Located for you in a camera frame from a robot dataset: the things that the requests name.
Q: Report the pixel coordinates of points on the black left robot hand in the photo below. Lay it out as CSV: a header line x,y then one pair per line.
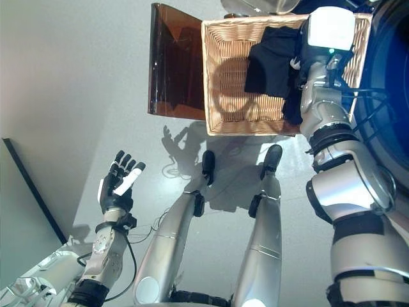
x,y
112,195

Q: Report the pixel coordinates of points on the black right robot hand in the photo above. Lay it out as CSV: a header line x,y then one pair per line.
x,y
330,28

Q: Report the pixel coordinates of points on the black garment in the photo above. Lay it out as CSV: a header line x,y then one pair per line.
x,y
271,70

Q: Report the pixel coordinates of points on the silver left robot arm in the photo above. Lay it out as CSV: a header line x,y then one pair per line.
x,y
102,252

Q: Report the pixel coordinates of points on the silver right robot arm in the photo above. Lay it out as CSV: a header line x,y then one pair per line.
x,y
351,192

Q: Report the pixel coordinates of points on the grey front-load washing machine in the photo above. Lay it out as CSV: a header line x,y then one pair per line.
x,y
390,80

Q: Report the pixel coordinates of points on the round glass washer door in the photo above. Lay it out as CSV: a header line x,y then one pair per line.
x,y
255,5

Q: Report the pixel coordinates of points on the white panel with black edge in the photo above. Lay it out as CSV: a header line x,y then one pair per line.
x,y
19,198

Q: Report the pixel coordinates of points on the silver cylindrical device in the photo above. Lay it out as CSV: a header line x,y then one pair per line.
x,y
54,268

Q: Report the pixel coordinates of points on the black left robot foot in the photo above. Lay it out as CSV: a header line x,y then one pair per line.
x,y
208,166

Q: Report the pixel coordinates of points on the large flat wicker basket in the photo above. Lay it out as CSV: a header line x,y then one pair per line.
x,y
227,80

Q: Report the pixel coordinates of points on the brown translucent acrylic stool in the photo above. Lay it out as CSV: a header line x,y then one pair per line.
x,y
172,70

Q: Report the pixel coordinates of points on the silver right robot leg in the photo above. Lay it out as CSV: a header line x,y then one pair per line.
x,y
262,243

